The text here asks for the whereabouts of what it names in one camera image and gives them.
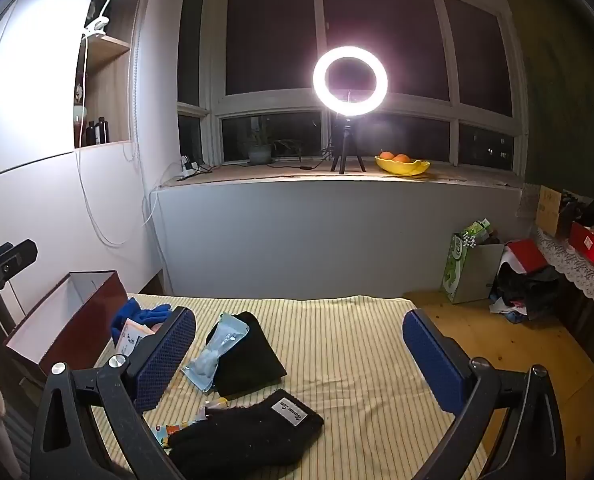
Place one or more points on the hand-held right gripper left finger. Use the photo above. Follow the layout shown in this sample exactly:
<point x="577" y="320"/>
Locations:
<point x="164" y="355"/>

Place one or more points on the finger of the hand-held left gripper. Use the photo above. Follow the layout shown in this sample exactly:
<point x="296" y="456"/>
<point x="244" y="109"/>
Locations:
<point x="14" y="260"/>

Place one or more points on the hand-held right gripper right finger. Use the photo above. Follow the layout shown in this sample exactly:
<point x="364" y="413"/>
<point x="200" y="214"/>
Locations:
<point x="434" y="355"/>

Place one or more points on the clear plastic bag red print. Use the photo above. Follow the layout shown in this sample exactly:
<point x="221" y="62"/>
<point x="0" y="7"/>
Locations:
<point x="129" y="340"/>

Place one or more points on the blue face mask packet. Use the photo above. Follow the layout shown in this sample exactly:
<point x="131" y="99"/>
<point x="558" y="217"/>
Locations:
<point x="212" y="355"/>

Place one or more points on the blue gloves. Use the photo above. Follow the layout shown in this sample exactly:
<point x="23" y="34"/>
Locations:
<point x="137" y="315"/>

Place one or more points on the brown storage box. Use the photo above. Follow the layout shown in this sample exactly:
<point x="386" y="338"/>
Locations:
<point x="84" y="330"/>

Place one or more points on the colourful snack packet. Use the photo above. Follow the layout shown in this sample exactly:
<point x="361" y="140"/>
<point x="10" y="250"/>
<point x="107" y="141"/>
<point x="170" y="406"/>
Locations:
<point x="169" y="432"/>

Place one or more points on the yellow striped bed sheet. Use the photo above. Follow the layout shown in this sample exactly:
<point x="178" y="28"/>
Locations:
<point x="357" y="360"/>

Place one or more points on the black cloth pouch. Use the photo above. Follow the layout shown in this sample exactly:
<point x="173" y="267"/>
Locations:
<point x="252" y="360"/>

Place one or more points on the green white paper bag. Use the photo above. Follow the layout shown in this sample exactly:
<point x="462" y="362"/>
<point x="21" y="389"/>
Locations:
<point x="477" y="275"/>

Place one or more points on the pile of clothes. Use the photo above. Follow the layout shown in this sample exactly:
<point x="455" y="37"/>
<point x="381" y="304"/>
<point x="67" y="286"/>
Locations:
<point x="527" y="285"/>

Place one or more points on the green carton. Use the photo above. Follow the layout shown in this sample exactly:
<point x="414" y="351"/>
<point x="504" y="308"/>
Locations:
<point x="477" y="232"/>

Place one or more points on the dark bottle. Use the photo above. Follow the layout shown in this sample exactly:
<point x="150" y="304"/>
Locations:
<point x="102" y="132"/>
<point x="91" y="135"/>

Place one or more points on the dark wooden cabinet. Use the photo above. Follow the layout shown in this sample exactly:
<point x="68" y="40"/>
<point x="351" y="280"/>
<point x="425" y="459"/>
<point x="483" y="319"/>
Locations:
<point x="592" y="330"/>

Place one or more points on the white lace cloth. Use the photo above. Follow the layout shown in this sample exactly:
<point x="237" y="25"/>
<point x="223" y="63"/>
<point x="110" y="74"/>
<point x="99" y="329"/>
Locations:
<point x="577" y="270"/>

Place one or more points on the cardboard box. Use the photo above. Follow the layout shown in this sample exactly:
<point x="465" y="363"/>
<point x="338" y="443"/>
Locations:
<point x="549" y="210"/>

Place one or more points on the yellow fruit bowl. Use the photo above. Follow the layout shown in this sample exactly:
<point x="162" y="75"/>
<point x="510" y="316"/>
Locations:
<point x="402" y="167"/>

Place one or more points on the red box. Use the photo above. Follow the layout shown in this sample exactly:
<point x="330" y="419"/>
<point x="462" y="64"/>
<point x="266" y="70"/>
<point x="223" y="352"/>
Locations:
<point x="592" y="247"/>

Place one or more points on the white power strip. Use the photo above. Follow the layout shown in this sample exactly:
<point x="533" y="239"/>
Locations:
<point x="189" y="165"/>

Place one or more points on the orange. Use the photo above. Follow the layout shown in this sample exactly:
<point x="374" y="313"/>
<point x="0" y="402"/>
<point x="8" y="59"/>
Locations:
<point x="387" y="155"/>
<point x="402" y="158"/>

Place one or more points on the wooden shelf niche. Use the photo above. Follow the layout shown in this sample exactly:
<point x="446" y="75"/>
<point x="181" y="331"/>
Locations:
<point x="112" y="85"/>

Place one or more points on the potted plant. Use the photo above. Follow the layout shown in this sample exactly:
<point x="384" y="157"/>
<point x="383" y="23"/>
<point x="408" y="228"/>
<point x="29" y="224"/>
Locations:
<point x="259" y="154"/>

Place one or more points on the black tripod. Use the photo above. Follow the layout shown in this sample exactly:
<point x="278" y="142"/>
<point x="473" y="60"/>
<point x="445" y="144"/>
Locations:
<point x="347" y="145"/>

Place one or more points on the white framed window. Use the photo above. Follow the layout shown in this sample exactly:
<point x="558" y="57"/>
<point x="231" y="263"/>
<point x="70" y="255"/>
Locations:
<point x="272" y="35"/>

